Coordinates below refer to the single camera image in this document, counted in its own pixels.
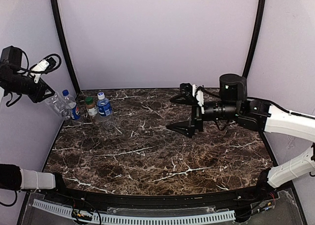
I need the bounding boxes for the Pepsi bottle blue label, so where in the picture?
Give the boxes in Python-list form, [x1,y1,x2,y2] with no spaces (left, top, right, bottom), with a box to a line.
[62,90,81,121]

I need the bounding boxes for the black right corner frame post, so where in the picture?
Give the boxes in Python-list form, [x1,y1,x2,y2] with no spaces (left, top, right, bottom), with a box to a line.
[242,0,266,78]

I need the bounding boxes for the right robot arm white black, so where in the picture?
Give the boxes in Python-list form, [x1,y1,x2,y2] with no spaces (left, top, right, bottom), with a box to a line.
[166,73,315,190]

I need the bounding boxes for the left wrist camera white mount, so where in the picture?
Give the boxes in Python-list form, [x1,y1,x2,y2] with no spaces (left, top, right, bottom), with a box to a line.
[29,54,62,84]

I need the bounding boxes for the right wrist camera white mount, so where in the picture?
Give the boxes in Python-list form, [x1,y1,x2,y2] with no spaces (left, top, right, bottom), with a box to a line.
[180,83,205,114]

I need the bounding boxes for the white slotted cable duct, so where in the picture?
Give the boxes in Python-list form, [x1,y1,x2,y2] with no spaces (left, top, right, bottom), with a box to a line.
[32,199,235,225]

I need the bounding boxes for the clear plastic bottle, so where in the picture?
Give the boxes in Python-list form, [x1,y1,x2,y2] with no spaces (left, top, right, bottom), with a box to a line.
[44,92,72,120]

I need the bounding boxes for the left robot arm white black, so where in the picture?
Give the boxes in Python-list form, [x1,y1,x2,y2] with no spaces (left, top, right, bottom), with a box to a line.
[0,46,62,207]

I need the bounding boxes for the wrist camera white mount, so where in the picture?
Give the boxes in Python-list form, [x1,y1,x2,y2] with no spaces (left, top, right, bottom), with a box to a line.
[180,83,205,114]
[29,54,62,84]

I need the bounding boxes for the black corner frame post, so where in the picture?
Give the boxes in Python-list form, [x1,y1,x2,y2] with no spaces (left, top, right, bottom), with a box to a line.
[242,0,266,78]
[50,0,81,95]

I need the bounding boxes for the black left corner frame post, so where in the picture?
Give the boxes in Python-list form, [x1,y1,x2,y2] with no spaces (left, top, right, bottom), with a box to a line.
[50,0,81,95]

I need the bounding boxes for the Pocari Sweat bottle white cap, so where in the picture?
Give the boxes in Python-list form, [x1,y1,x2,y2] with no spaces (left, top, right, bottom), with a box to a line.
[96,92,114,130]

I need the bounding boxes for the black front table rail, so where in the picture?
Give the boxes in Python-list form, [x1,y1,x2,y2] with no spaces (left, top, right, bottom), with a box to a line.
[44,175,278,211]

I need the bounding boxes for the Starbucks coffee bottle green cap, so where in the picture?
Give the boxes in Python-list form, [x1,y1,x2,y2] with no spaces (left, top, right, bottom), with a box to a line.
[85,96,98,124]

